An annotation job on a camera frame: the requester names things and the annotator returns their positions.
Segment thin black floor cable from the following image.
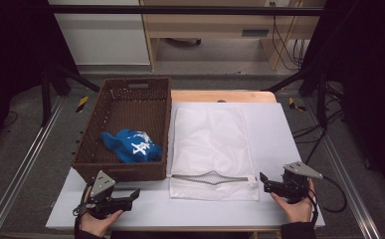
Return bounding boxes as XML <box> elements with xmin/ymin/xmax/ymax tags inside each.
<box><xmin>1</xmin><ymin>110</ymin><xmax>20</xmax><ymax>129</ymax></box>

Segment white mesh laundry bag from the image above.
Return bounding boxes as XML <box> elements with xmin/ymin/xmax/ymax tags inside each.
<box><xmin>166</xmin><ymin>106</ymin><xmax>261</xmax><ymax>202</ymax></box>

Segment white table board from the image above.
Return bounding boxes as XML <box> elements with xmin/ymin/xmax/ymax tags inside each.
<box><xmin>45</xmin><ymin>102</ymin><xmax>326</xmax><ymax>232</ymax></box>

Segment person's right hand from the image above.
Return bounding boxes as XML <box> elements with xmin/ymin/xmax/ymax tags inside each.
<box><xmin>270</xmin><ymin>178</ymin><xmax>316</xmax><ymax>224</ymax></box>

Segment blue printed garment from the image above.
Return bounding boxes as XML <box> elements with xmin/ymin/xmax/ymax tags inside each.
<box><xmin>99</xmin><ymin>128</ymin><xmax>164</xmax><ymax>164</ymax></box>

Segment black floor cables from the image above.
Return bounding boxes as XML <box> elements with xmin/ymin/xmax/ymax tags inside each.
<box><xmin>291</xmin><ymin>83</ymin><xmax>347</xmax><ymax>165</ymax></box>

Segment brown wicker basket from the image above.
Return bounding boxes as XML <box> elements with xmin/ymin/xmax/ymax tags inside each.
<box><xmin>71</xmin><ymin>77</ymin><xmax>173</xmax><ymax>183</ymax></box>

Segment right hand-held gripper cable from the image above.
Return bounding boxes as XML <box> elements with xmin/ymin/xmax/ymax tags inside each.
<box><xmin>307</xmin><ymin>193</ymin><xmax>320</xmax><ymax>229</ymax></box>

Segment looped black floor cable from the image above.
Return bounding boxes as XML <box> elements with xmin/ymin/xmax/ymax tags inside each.
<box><xmin>320</xmin><ymin>176</ymin><xmax>349</xmax><ymax>214</ymax></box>

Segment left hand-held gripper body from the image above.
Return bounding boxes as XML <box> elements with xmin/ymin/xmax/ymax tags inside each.
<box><xmin>85</xmin><ymin>169</ymin><xmax>121</xmax><ymax>220</ymax></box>

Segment metal floor rail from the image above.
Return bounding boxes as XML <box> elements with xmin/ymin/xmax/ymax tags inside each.
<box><xmin>0</xmin><ymin>95</ymin><xmax>66</xmax><ymax>239</ymax></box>
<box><xmin>302</xmin><ymin>99</ymin><xmax>384</xmax><ymax>239</ymax></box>

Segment person's left hand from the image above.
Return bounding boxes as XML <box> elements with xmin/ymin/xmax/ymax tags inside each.
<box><xmin>79</xmin><ymin>195</ymin><xmax>124</xmax><ymax>238</ymax></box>

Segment black metal stand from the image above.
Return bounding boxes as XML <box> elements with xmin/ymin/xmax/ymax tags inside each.
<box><xmin>40</xmin><ymin>62</ymin><xmax>101</xmax><ymax>127</ymax></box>
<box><xmin>265</xmin><ymin>61</ymin><xmax>331</xmax><ymax>131</ymax></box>

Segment light wooden desk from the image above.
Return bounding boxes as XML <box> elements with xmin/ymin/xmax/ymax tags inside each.
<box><xmin>139</xmin><ymin>0</ymin><xmax>327</xmax><ymax>73</ymax></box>

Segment dark curtain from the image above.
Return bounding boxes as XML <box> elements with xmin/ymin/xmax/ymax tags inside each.
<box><xmin>0</xmin><ymin>0</ymin><xmax>82</xmax><ymax>157</ymax></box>
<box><xmin>298</xmin><ymin>0</ymin><xmax>385</xmax><ymax>197</ymax></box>

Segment black object under desk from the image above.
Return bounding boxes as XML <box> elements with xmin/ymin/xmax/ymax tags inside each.
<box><xmin>164</xmin><ymin>37</ymin><xmax>203</xmax><ymax>48</ymax></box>

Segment hanging black desk cables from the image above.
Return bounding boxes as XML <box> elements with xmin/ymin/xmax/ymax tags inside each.
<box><xmin>269</xmin><ymin>1</ymin><xmax>307</xmax><ymax>72</ymax></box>

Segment yellow black tape strip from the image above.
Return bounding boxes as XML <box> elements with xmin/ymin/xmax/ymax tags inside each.
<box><xmin>288</xmin><ymin>97</ymin><xmax>307</xmax><ymax>114</ymax></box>
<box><xmin>76</xmin><ymin>95</ymin><xmax>91</xmax><ymax>115</ymax></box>

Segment white cabinet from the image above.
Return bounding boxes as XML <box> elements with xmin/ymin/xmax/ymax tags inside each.
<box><xmin>48</xmin><ymin>0</ymin><xmax>151</xmax><ymax>66</ymax></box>

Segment black horizontal bar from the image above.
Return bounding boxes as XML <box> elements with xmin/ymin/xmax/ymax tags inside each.
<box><xmin>47</xmin><ymin>4</ymin><xmax>325</xmax><ymax>17</ymax></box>

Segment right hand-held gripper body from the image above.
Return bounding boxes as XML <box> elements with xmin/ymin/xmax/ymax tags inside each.
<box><xmin>280</xmin><ymin>161</ymin><xmax>324</xmax><ymax>204</ymax></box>

